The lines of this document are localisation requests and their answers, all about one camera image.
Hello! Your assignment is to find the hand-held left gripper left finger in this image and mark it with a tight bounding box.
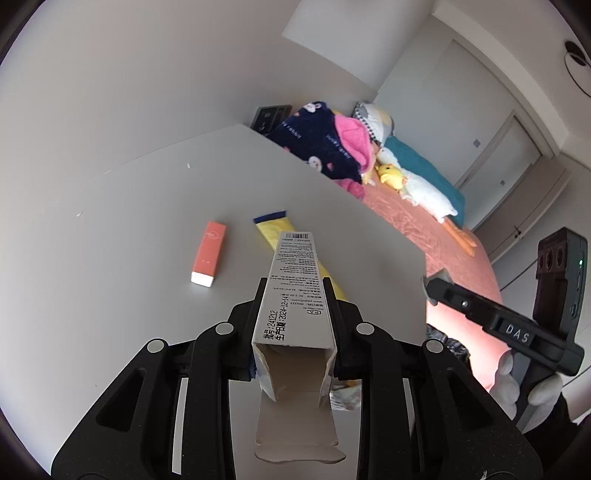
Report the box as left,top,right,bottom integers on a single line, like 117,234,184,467
51,277,269,480

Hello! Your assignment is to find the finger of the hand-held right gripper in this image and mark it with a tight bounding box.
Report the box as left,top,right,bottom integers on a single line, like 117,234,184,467
422,270,504,333

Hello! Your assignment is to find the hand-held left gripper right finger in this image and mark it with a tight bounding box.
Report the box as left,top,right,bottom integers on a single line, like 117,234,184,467
321,276,543,480

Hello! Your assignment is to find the white printed carton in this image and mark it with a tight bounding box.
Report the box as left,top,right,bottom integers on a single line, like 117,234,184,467
250,231,347,464

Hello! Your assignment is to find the person's right forearm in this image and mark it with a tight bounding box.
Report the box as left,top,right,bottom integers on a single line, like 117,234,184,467
522,394,588,480

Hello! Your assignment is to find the person's right hand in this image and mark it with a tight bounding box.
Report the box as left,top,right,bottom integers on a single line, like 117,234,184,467
489,348,565,432

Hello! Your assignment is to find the orange box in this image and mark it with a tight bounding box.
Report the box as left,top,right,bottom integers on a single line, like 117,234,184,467
191,220,228,289

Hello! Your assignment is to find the yellow tube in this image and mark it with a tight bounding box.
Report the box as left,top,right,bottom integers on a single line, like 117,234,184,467
252,211,363,411

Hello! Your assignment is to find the white goose plush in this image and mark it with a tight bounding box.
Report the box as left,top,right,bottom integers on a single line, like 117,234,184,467
376,148,477,256

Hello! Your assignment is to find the teal pillow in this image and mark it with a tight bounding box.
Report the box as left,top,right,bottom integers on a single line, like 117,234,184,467
383,136,466,229

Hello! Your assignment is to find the white door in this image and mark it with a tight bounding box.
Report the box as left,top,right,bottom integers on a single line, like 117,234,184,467
455,111,543,190

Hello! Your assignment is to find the yellow duck plush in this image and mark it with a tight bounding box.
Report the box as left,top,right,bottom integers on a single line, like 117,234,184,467
376,162,407,190

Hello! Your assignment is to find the pink fleece blanket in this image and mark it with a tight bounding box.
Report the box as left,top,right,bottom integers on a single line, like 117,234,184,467
333,113,377,199

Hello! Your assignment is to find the navy rabbit print blanket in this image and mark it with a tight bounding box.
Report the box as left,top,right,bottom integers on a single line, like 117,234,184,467
268,102,365,183

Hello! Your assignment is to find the checkered patchwork pillow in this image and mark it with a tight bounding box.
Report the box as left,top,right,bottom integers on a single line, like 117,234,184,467
352,102,395,144

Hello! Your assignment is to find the round ceiling lamp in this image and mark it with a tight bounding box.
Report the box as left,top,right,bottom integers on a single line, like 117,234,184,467
564,41,591,97

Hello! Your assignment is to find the black wall socket panel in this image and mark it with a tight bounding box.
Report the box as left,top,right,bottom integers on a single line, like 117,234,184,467
252,104,293,136

